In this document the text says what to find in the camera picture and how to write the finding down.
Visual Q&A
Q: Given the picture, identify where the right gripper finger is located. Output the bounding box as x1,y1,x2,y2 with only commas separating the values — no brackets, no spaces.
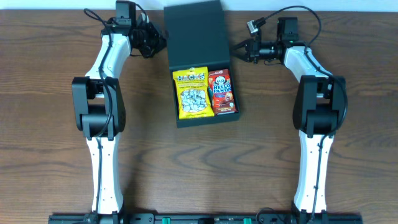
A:
233,52,249,62
231,39,249,51

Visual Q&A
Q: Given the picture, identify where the red Hello Panda box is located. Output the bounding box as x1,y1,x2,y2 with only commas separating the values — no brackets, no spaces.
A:
208,69,238,116

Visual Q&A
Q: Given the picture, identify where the dark green gift box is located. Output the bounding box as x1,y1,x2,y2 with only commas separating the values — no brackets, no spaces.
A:
164,1,239,109

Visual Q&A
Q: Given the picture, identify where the yellow Hacks candy bag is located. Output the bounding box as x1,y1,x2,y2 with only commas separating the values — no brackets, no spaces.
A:
172,67,215,119

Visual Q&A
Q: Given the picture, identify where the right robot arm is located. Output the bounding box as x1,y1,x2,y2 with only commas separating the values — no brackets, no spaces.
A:
231,17,348,223

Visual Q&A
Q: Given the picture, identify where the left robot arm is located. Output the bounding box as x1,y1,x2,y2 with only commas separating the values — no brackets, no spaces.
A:
67,1,167,223

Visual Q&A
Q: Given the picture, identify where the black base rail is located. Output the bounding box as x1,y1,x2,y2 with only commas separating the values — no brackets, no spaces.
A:
47,212,363,224

